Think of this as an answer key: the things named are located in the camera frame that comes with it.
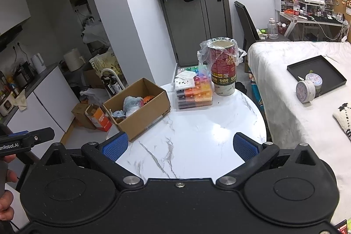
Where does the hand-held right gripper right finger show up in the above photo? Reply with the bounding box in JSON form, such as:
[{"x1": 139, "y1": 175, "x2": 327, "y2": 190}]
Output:
[{"x1": 216, "y1": 132, "x2": 320, "y2": 191}]

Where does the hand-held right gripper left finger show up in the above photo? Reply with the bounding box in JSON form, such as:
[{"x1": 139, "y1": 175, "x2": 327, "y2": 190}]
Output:
[{"x1": 44, "y1": 132, "x2": 144, "y2": 191}]

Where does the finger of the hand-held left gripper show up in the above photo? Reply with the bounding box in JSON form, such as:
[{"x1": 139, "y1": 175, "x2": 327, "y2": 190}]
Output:
[
  {"x1": 25, "y1": 127, "x2": 55, "y2": 151},
  {"x1": 0, "y1": 123, "x2": 30, "y2": 136}
]

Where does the brown cardboard box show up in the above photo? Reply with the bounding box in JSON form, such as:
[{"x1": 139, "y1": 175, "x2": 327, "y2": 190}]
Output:
[{"x1": 103, "y1": 78, "x2": 171, "y2": 142}]

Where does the grey fluffy plush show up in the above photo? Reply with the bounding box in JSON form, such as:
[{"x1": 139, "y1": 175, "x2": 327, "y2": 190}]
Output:
[{"x1": 123, "y1": 96, "x2": 143, "y2": 117}]

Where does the burger squishy toy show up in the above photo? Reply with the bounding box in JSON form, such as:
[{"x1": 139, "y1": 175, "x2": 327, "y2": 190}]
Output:
[{"x1": 141, "y1": 95, "x2": 155, "y2": 107}]

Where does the person's left hand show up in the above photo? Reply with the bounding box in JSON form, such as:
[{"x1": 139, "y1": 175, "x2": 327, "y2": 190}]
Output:
[{"x1": 0, "y1": 154, "x2": 19, "y2": 221}]

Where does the small cream cooker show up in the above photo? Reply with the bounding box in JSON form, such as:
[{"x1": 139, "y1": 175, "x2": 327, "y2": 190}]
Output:
[{"x1": 0, "y1": 94, "x2": 15, "y2": 116}]

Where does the orange carton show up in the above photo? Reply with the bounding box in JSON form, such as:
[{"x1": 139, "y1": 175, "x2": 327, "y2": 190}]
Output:
[{"x1": 85, "y1": 104, "x2": 113, "y2": 132}]

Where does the pale kitchen cloth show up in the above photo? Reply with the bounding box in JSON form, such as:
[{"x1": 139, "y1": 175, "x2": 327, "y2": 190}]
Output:
[{"x1": 14, "y1": 89, "x2": 28, "y2": 111}]

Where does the white kitchen cabinet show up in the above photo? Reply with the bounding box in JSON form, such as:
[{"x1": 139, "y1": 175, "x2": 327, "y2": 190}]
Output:
[{"x1": 0, "y1": 63, "x2": 81, "y2": 138}]

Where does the brown floor carton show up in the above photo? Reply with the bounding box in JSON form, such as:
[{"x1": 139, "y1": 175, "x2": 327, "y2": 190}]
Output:
[{"x1": 72, "y1": 102, "x2": 96, "y2": 130}]

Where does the bed with white blanket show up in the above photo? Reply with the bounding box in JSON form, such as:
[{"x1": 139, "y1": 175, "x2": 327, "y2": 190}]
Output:
[{"x1": 247, "y1": 41, "x2": 351, "y2": 196}]

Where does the colourful printed sheet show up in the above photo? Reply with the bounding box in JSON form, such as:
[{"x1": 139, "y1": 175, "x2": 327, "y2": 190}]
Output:
[{"x1": 248, "y1": 70, "x2": 265, "y2": 114}]

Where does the white plastic bag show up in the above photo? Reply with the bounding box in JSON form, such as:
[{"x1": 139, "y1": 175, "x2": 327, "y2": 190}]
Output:
[{"x1": 79, "y1": 87, "x2": 106, "y2": 103}]

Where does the stack of colourful plastic boxes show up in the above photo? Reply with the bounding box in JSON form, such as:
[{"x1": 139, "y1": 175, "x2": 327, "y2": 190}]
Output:
[{"x1": 175, "y1": 65, "x2": 214, "y2": 111}]

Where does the white electric kettle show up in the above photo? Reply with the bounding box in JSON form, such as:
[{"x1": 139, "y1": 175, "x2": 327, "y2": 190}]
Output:
[{"x1": 31, "y1": 53, "x2": 47, "y2": 74}]

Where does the round floral tin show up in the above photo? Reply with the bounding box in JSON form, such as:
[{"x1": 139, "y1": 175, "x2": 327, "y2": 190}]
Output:
[
  {"x1": 295, "y1": 80, "x2": 316, "y2": 103},
  {"x1": 305, "y1": 73, "x2": 323, "y2": 93}
]

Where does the yellow printed bag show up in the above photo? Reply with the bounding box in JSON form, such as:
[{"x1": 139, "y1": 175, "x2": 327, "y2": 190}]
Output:
[{"x1": 89, "y1": 52, "x2": 122, "y2": 86}]

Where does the white dotted packet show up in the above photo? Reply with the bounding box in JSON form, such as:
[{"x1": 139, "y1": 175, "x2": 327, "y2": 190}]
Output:
[{"x1": 175, "y1": 71, "x2": 196, "y2": 90}]

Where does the black patterned white cushion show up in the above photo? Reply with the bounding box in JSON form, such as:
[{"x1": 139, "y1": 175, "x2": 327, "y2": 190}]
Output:
[{"x1": 332, "y1": 102, "x2": 351, "y2": 138}]

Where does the clear plastic bag liner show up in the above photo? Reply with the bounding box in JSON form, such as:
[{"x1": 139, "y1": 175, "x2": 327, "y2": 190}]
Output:
[{"x1": 197, "y1": 37, "x2": 247, "y2": 64}]

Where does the black tray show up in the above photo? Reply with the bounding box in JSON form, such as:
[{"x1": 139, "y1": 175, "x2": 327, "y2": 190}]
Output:
[{"x1": 287, "y1": 55, "x2": 346, "y2": 97}]

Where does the clear plastic bottle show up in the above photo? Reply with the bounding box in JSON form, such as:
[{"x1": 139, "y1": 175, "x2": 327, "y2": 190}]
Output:
[{"x1": 267, "y1": 17, "x2": 279, "y2": 40}]

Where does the black chair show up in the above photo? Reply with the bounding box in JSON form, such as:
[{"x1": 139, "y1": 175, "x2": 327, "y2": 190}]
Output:
[{"x1": 234, "y1": 1, "x2": 261, "y2": 54}]

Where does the grey door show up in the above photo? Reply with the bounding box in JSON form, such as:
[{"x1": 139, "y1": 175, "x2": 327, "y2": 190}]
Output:
[{"x1": 149, "y1": 0, "x2": 233, "y2": 66}]

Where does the white desk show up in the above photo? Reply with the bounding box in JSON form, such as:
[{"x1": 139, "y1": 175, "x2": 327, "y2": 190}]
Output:
[{"x1": 277, "y1": 8, "x2": 351, "y2": 41}]

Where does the small drawer organiser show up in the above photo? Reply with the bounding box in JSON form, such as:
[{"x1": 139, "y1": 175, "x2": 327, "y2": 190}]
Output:
[{"x1": 280, "y1": 0, "x2": 295, "y2": 14}]

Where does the white wall cabinet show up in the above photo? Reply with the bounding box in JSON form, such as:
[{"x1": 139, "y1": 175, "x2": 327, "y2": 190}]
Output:
[{"x1": 0, "y1": 0, "x2": 31, "y2": 34}]

